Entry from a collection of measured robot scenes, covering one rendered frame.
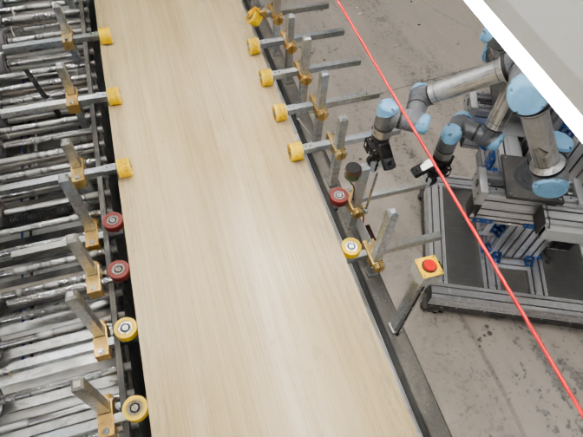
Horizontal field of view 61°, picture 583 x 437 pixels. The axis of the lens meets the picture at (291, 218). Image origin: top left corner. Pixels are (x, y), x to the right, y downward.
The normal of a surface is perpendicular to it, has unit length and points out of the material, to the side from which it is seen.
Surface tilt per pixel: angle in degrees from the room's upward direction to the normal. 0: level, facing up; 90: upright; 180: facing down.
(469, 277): 0
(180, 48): 0
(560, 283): 0
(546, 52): 90
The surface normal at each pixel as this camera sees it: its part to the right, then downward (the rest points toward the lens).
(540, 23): -0.82, -0.08
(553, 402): 0.04, -0.56
